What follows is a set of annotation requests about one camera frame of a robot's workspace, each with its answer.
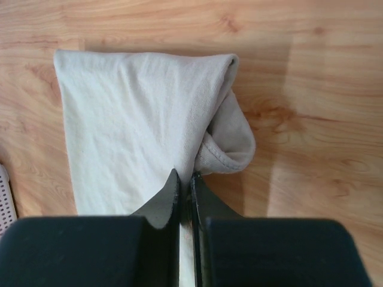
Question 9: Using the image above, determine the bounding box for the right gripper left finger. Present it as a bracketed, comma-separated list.
[1, 170, 180, 286]

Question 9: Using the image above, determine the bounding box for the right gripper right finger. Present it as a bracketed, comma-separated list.
[190, 173, 372, 286]

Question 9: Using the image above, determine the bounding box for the beige t shirt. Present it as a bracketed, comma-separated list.
[53, 49, 257, 287]

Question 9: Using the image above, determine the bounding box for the white laundry basket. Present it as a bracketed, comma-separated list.
[0, 164, 17, 237]

